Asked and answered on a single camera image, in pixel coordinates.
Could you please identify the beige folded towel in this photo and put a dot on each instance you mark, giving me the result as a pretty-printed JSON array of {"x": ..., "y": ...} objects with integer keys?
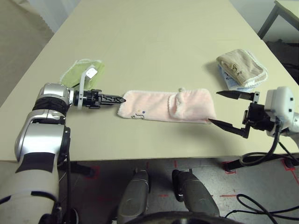
[{"x": 245, "y": 60}]

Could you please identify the dark robot torso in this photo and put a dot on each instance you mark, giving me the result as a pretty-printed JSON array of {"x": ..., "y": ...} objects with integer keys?
[{"x": 175, "y": 220}]

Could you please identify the pink towel with white trim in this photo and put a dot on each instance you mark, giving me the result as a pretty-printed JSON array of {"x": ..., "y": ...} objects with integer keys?
[{"x": 151, "y": 105}]

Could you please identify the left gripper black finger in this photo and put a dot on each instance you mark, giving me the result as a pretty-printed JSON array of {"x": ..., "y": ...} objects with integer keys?
[
  {"x": 112, "y": 102},
  {"x": 112, "y": 97}
]

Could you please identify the dark bulky object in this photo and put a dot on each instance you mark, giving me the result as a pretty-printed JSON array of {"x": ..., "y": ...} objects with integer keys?
[{"x": 285, "y": 53}]

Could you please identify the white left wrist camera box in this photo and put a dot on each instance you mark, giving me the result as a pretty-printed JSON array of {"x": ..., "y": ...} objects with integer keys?
[{"x": 91, "y": 73}]

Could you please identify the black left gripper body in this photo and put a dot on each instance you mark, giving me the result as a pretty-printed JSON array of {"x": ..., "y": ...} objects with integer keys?
[{"x": 92, "y": 99}]

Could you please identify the grey robot left leg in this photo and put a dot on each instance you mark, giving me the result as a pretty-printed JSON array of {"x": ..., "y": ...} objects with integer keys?
[{"x": 133, "y": 200}]

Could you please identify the grey robot leg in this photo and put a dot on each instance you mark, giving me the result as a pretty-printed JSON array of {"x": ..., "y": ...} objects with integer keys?
[
  {"x": 133, "y": 200},
  {"x": 196, "y": 198}
]

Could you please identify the green folded towel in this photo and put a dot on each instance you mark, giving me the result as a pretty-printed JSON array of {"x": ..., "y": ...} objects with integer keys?
[{"x": 72, "y": 75}]

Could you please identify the light blue folded towel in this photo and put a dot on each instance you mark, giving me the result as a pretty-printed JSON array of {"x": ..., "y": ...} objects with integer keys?
[{"x": 230, "y": 84}]

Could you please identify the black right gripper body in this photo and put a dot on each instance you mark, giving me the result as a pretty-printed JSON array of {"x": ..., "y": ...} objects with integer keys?
[{"x": 259, "y": 116}]

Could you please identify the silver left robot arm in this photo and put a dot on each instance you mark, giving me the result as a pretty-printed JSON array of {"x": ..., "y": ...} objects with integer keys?
[{"x": 39, "y": 140}]

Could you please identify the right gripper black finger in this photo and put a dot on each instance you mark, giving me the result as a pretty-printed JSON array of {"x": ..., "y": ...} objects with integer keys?
[
  {"x": 231, "y": 127},
  {"x": 240, "y": 95}
]

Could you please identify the side table with grey legs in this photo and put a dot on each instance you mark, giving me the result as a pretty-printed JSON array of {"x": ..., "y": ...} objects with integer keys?
[{"x": 268, "y": 19}]

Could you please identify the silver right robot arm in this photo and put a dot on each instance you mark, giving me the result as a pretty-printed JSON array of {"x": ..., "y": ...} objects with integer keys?
[{"x": 293, "y": 126}]

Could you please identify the grey robot right leg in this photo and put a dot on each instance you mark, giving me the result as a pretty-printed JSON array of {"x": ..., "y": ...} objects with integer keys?
[{"x": 196, "y": 198}]

